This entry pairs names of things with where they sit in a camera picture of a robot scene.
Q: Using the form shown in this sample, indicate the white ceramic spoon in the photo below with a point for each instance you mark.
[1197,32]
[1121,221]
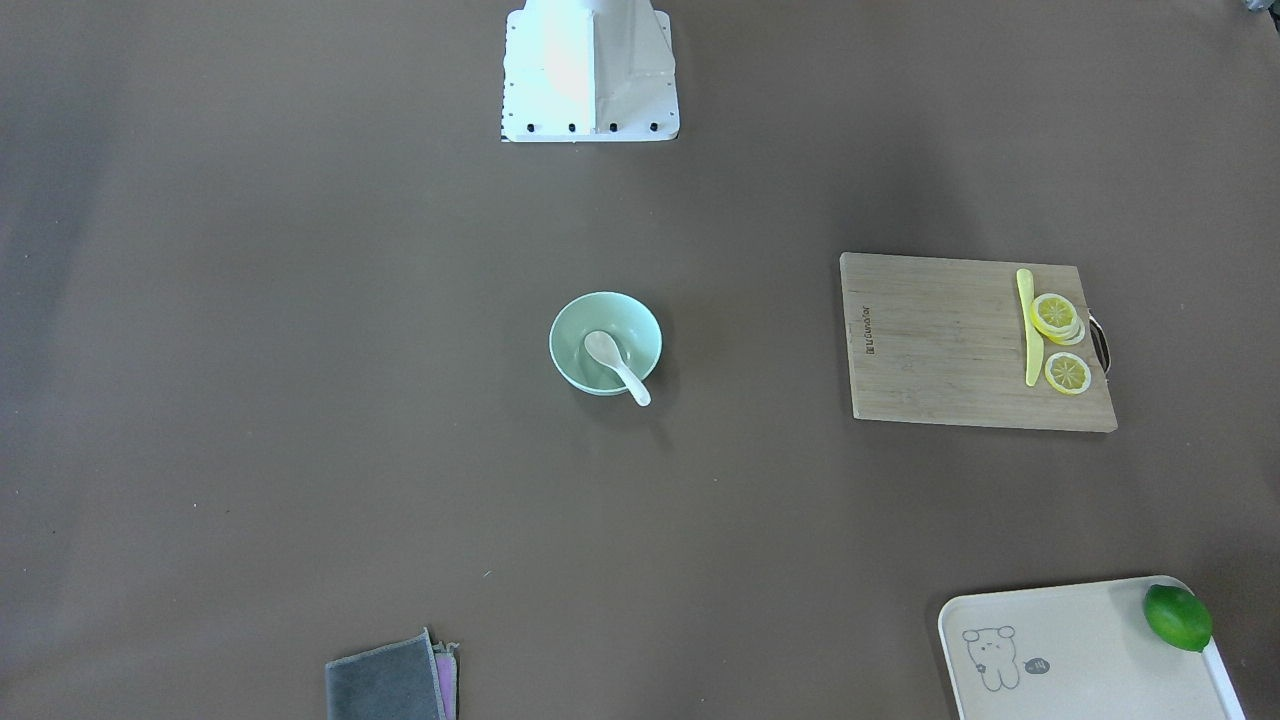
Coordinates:
[604,350]

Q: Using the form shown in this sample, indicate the grey folded cloth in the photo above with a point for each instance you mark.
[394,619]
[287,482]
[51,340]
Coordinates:
[413,679]

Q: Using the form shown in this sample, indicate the white pedestal column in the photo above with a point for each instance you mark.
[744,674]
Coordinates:
[589,72]

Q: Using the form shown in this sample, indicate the lemon slice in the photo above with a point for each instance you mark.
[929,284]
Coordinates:
[1068,373]
[1057,319]

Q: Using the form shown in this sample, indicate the green lime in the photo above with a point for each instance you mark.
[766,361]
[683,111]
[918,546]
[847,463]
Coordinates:
[1178,617]

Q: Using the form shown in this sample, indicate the light green bowl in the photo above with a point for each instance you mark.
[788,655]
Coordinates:
[630,323]

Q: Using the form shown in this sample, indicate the yellow plastic knife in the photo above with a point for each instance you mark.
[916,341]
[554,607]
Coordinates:
[1034,343]

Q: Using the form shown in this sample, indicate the wooden cutting board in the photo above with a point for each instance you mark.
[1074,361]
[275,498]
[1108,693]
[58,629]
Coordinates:
[942,341]

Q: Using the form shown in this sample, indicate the cream rabbit tray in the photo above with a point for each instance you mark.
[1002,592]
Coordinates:
[1078,651]

